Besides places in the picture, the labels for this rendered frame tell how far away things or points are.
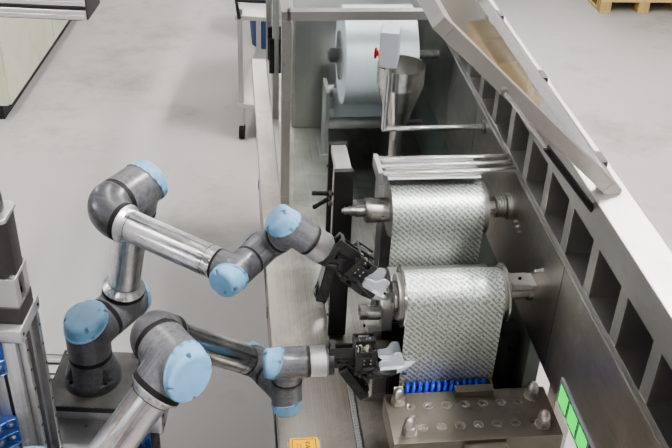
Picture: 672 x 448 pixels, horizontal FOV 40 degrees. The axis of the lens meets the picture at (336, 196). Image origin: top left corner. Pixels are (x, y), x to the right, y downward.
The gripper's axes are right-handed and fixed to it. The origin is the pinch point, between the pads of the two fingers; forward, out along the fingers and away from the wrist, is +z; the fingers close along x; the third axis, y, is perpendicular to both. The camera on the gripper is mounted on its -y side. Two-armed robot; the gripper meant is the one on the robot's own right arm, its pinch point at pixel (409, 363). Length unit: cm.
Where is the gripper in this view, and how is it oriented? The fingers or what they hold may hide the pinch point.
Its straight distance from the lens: 226.4
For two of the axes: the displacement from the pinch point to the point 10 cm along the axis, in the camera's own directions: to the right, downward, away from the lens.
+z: 9.9, -0.3, 1.1
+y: 0.4, -8.5, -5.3
